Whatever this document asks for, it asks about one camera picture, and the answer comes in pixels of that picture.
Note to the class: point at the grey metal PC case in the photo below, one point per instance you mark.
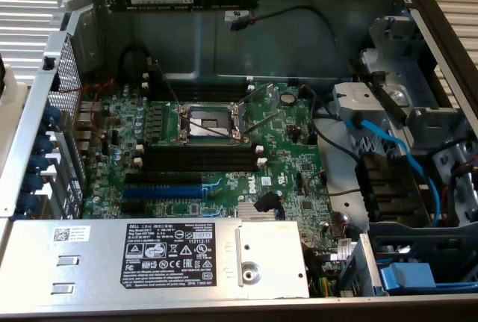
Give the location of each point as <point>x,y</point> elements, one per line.
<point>280,45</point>

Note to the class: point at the CPU socket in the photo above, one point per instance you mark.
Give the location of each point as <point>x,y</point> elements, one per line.
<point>209,124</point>

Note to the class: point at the round coin battery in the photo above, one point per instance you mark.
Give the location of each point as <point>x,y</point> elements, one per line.
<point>287,98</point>

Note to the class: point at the blue expansion slot clip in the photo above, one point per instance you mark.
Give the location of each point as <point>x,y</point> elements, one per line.
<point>28,202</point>
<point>44,144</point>
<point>51,116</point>
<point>39,163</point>
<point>33,183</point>

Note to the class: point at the long black expansion slot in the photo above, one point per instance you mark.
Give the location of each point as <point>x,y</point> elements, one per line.
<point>164,178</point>

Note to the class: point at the green Dell motherboard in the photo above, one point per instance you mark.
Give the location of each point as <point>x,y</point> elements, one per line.
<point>284,150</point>

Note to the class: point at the blue expansion slot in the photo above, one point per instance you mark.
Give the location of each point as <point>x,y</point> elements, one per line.
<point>164,191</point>

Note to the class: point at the short black expansion slot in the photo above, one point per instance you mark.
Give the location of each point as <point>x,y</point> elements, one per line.
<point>132,206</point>

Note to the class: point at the silver finned chipset heatsink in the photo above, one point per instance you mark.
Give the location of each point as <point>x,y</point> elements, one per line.
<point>246,211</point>

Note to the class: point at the black diagonal strut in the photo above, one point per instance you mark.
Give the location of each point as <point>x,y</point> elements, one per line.
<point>388,101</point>

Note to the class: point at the grey metal disk bay cage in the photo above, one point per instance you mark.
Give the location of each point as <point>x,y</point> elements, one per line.
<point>411,75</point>

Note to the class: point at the silver power supply black label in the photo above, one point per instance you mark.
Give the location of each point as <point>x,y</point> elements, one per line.
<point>93,258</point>

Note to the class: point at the white barcode tag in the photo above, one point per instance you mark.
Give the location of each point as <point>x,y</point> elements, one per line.
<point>344,248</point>

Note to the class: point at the dark grey disk bay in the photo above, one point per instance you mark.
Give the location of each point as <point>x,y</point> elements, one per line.
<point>411,240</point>

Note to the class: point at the blue plastic disk latch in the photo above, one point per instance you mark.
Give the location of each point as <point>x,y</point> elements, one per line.
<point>407,277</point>

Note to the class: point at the silver disk bay bracket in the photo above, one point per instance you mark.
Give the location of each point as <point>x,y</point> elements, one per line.
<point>358,99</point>

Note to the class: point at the black ribbed plastic bracket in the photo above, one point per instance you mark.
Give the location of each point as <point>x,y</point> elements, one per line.
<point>392,187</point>

